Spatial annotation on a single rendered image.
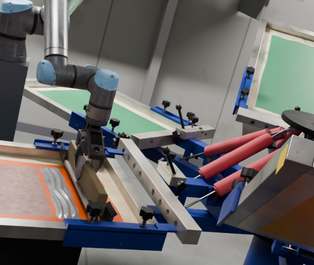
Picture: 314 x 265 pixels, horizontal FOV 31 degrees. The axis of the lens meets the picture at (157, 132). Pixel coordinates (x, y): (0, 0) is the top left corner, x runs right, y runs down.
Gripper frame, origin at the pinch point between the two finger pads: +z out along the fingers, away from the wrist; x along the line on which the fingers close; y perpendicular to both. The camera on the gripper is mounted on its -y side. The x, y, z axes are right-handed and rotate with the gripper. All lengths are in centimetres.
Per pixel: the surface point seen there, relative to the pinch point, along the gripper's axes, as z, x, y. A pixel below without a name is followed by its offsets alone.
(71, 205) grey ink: 5.2, 5.3, -9.6
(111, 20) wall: -11, -91, 295
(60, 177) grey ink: 4.8, 5.3, 8.7
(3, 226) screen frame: 2.7, 28.3, -29.1
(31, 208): 5.6, 18.0, -12.7
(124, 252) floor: 101, -77, 118
